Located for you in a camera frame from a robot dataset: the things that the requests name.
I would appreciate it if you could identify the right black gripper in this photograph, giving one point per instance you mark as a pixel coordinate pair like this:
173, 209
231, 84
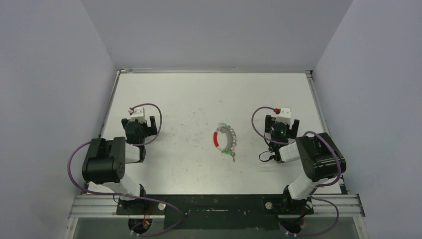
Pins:
294, 125

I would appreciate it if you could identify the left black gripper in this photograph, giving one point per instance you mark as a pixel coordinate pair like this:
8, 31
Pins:
150, 130

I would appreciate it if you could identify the large keyring with small rings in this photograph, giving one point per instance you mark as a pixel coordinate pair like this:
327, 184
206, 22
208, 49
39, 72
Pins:
224, 137

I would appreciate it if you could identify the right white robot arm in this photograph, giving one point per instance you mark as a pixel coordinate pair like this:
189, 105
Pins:
319, 156

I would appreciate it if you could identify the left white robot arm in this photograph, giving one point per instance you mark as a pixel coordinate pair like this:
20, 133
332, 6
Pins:
106, 159

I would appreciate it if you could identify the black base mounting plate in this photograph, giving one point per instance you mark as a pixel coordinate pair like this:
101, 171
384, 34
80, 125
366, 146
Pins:
217, 212

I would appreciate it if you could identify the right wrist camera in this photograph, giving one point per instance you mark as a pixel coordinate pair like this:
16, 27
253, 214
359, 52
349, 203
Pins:
283, 115

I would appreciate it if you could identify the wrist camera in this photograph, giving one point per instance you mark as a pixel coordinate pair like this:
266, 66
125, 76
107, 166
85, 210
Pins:
283, 115
137, 115

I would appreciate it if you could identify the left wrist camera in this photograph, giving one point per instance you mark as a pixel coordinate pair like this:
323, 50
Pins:
137, 115

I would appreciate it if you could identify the aluminium frame rail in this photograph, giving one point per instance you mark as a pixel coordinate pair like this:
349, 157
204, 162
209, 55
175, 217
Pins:
325, 205

